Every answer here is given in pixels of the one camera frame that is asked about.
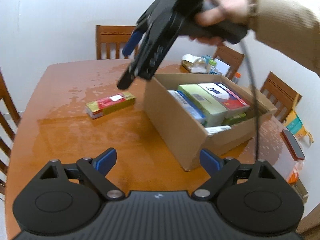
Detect white paper sheet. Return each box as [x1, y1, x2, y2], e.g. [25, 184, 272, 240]
[214, 58, 231, 76]

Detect wooden chair far left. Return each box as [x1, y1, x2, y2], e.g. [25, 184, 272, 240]
[95, 25, 135, 60]

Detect person's right hand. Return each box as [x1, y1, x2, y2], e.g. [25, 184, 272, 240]
[195, 0, 250, 27]

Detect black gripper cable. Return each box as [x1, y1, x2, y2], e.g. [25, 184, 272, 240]
[207, 0, 262, 162]

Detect green lid white bottle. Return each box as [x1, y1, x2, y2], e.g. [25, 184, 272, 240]
[207, 59, 217, 74]

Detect red blue white medicine box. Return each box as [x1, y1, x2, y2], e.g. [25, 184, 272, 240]
[197, 82, 249, 118]

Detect green tea box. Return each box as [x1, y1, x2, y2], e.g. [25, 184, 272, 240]
[177, 84, 227, 127]

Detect white tube in carton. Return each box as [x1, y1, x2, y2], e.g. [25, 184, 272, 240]
[205, 125, 231, 134]

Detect teal small box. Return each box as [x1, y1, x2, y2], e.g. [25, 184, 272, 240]
[201, 55, 212, 64]

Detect orange cap tube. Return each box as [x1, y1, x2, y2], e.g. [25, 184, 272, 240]
[232, 72, 241, 84]

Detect light green box in carton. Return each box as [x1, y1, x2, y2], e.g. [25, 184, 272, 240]
[222, 113, 247, 126]

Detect wooden chair far right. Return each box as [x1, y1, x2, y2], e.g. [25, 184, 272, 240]
[213, 46, 245, 80]

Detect wooden chair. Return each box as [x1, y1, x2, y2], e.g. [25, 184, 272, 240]
[260, 72, 302, 122]
[213, 46, 245, 80]
[95, 25, 135, 60]
[1, 72, 21, 202]

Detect wooden chair near left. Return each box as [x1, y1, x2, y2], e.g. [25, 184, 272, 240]
[1, 72, 21, 202]

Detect red gold box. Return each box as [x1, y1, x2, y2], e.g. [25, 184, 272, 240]
[86, 92, 136, 119]

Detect beige sleeve right forearm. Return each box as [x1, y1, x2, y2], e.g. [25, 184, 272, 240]
[247, 0, 319, 74]

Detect wooden chair right side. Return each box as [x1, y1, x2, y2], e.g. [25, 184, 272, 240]
[260, 72, 302, 122]

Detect yellow teal paper bag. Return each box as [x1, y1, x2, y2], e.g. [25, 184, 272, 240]
[283, 110, 314, 144]

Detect white papers under phone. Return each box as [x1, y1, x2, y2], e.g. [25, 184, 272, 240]
[271, 132, 305, 185]

